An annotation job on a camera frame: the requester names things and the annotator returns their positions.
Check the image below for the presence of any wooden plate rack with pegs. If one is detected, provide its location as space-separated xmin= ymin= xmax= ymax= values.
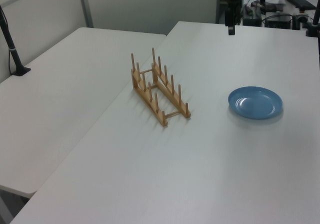
xmin=129 ymin=47 xmax=192 ymax=128

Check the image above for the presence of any blue round plate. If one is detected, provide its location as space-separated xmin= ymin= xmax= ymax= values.
xmin=227 ymin=86 xmax=284 ymax=120

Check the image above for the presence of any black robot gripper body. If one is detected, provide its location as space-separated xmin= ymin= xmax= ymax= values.
xmin=223 ymin=4 xmax=242 ymax=28

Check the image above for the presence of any black electronics box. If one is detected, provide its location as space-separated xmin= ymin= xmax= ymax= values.
xmin=241 ymin=4 xmax=264 ymax=26

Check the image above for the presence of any black flat device box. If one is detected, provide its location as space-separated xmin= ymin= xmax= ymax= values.
xmin=264 ymin=13 xmax=294 ymax=29

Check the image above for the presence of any black camera pole with foot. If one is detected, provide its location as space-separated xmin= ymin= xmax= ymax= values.
xmin=0 ymin=4 xmax=32 ymax=77

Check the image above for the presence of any grey partition frame post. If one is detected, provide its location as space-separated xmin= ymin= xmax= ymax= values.
xmin=76 ymin=0 xmax=95 ymax=28

